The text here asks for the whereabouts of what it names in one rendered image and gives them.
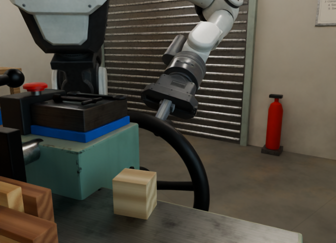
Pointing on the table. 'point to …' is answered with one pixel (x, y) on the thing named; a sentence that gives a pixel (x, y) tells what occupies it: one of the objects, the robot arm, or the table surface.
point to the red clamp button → (35, 86)
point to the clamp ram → (16, 153)
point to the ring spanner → (97, 95)
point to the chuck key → (75, 99)
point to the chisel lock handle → (12, 78)
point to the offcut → (134, 193)
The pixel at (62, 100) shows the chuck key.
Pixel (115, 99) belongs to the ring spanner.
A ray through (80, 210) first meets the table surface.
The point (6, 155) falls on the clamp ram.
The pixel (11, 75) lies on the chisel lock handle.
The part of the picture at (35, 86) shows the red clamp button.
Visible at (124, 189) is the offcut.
